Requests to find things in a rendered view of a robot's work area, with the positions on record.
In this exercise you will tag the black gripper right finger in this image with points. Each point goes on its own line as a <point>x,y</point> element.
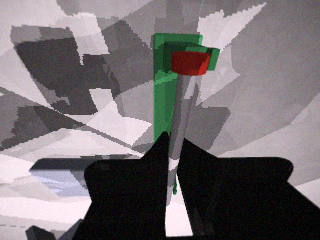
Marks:
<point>201,176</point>

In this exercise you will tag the long grey pin with dark red head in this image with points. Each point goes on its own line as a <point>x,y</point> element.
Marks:
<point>188,65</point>

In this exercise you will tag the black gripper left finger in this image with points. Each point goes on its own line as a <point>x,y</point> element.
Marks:
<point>149,174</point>

